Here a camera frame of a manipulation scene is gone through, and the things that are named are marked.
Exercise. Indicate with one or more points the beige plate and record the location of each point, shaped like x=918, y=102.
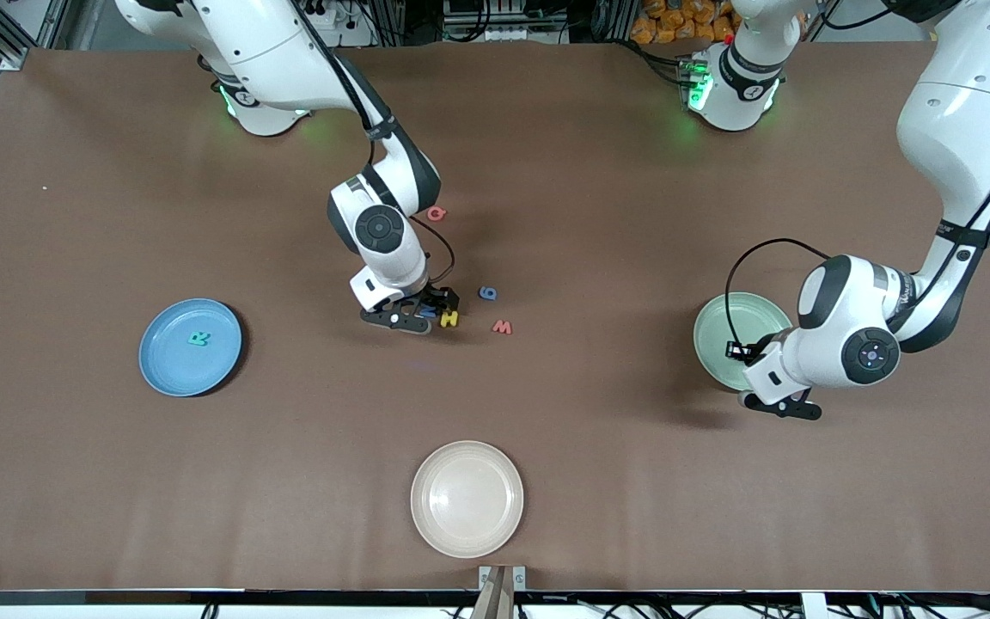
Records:
x=467, y=499

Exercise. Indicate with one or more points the blue foam lowercase g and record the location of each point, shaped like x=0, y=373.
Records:
x=493, y=293

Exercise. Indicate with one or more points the pink foam lowercase w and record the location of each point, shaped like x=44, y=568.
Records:
x=503, y=327

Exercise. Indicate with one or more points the background equipment box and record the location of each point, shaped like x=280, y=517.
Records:
x=504, y=26

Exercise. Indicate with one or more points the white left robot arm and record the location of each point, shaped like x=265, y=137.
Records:
x=959, y=129

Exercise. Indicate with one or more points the green plate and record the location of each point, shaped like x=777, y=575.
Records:
x=736, y=314

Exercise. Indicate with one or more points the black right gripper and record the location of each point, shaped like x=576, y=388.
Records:
x=433, y=298

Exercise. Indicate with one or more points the teal foam letter R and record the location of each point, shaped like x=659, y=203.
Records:
x=198, y=339

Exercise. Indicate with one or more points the orange objects pile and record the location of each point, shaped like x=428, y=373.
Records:
x=667, y=21

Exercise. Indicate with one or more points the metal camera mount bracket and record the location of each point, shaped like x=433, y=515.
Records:
x=502, y=593

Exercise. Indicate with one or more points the pink foam letter Q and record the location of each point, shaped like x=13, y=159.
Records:
x=439, y=217

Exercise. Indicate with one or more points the yellow foam uppercase H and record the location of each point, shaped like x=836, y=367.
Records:
x=450, y=320

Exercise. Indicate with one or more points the white power strip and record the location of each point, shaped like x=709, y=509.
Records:
x=357, y=34

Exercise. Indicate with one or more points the brown table cover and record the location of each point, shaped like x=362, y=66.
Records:
x=495, y=404

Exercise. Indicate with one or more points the blue plate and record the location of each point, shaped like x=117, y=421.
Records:
x=177, y=370

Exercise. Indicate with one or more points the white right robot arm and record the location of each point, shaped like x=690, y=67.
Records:
x=392, y=258

